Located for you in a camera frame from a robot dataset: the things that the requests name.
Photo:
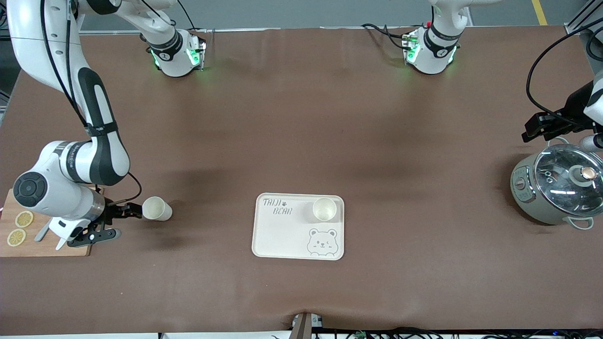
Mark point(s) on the white plastic cup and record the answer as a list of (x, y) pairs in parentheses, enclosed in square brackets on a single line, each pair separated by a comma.
[(158, 209), (325, 209)]

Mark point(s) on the brown table mat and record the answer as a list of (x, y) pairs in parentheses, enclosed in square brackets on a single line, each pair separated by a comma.
[(212, 141)]

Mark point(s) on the aluminium frame post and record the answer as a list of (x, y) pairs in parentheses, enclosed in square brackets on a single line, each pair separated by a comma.
[(577, 21)]

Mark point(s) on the white plastic knife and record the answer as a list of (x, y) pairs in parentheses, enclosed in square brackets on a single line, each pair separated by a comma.
[(59, 246)]

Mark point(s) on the metal table edge bracket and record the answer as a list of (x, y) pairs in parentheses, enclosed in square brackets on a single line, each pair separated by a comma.
[(301, 327)]

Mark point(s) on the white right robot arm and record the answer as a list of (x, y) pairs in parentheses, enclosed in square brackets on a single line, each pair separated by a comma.
[(94, 160)]

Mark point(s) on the glass pot lid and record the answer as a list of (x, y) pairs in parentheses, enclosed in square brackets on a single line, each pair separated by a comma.
[(556, 197)]

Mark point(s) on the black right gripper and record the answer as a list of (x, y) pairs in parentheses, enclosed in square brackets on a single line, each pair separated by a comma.
[(113, 212)]

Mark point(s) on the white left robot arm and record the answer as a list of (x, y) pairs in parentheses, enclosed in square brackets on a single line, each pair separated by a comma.
[(433, 52)]

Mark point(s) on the pale green electric pot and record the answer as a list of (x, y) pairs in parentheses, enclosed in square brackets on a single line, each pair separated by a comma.
[(520, 202)]

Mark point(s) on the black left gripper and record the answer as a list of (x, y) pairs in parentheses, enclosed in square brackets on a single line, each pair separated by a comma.
[(571, 112)]

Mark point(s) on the cream tray with bear print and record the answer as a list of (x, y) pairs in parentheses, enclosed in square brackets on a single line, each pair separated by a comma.
[(282, 235)]

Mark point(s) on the dried lemon slice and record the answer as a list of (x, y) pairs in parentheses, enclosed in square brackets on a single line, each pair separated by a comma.
[(16, 237), (24, 220)]

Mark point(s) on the wooden cutting board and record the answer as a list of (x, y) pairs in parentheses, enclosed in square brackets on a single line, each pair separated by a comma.
[(37, 252)]

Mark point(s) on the grey plastic knife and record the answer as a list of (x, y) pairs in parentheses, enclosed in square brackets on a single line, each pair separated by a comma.
[(41, 234)]

